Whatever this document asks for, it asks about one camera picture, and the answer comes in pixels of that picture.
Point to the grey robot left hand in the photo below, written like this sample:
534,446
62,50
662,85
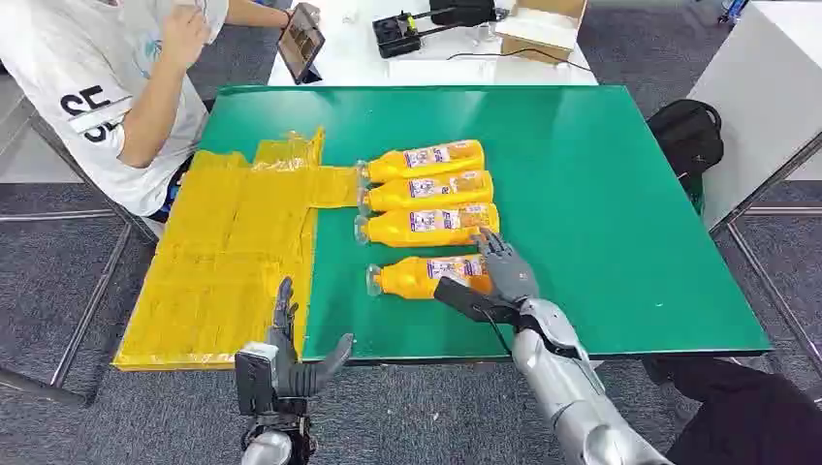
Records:
302,378

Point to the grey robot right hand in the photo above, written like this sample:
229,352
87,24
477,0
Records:
510,273

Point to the person's hand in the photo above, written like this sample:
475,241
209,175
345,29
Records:
185,35
303,9

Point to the orange drink bottle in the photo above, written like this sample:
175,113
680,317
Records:
398,196
411,279
398,230
392,167

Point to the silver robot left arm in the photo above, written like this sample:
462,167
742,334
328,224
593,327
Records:
270,449

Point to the black tablet on stand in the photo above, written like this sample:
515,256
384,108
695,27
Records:
300,45

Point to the black device with rods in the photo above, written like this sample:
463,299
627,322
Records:
393,38

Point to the green table mat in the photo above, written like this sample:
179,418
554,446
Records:
578,192

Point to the person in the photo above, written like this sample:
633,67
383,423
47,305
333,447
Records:
64,51

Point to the yellow plastic sheet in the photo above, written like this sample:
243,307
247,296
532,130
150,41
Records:
225,257

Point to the black pouch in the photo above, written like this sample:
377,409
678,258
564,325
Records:
462,9

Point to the black backpack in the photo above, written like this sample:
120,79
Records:
687,138

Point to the open cardboard box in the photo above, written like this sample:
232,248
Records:
546,29

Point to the black robot leg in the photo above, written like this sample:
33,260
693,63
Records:
751,417

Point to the white side table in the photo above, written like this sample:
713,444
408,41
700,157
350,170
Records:
764,96

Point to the blue object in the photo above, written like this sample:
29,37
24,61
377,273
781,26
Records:
732,9

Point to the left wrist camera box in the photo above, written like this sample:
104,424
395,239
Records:
255,382

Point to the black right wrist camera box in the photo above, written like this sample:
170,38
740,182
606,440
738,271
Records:
462,298

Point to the grey metal table frame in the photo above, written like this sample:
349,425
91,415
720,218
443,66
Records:
90,308
770,290

